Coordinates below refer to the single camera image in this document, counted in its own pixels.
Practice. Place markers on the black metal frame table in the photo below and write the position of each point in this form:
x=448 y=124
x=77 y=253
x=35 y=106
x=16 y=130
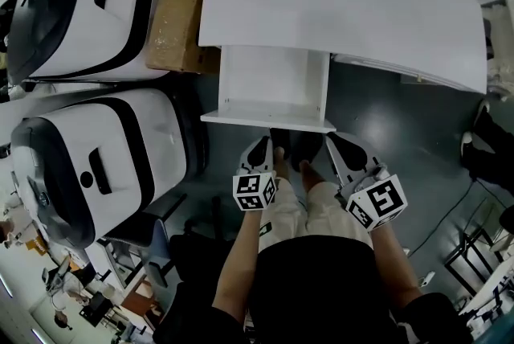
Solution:
x=474 y=250

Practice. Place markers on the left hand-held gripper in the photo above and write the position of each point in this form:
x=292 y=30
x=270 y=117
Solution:
x=253 y=191

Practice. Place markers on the white black delivery robot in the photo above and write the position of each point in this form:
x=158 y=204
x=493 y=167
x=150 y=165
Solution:
x=112 y=13
x=152 y=141

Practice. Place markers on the person's left forearm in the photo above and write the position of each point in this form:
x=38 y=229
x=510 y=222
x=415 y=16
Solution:
x=237 y=262

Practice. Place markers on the person's right leg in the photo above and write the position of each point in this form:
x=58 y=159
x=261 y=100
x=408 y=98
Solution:
x=313 y=173

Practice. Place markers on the brown cardboard box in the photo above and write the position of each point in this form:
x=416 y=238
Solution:
x=176 y=13

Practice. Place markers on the person's right forearm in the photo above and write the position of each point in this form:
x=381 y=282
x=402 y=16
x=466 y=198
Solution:
x=395 y=270

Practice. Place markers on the person's left leg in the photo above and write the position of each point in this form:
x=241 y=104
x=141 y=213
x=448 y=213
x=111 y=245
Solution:
x=283 y=167

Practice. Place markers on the person's right black shoe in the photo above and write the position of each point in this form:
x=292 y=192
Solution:
x=307 y=145

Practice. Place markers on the blue chair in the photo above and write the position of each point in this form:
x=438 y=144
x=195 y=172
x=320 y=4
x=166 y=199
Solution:
x=158 y=246

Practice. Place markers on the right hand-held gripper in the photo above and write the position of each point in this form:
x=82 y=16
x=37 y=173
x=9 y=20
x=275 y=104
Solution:
x=381 y=201

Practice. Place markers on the white charger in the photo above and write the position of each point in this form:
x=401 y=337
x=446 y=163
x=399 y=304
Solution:
x=428 y=279

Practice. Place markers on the white desk with drawers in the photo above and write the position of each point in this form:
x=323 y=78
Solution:
x=341 y=1

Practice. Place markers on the person's left black shoe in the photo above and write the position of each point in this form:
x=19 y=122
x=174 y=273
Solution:
x=281 y=139

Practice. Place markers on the white ornate dressing table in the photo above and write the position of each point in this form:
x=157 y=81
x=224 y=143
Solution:
x=500 y=53

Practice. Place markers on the white table with black frame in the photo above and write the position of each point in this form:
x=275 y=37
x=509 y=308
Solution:
x=490 y=294

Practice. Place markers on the white panelled drawer front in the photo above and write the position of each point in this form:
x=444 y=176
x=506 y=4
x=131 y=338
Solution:
x=381 y=67

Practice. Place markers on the person's beige shorts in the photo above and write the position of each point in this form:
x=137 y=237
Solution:
x=289 y=214

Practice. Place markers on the person's black shoe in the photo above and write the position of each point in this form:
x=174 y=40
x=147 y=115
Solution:
x=307 y=145
x=281 y=139

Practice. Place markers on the person's leg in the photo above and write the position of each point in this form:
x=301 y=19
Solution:
x=283 y=167
x=313 y=173

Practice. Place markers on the person's black shirt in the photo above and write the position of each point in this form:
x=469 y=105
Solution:
x=317 y=294

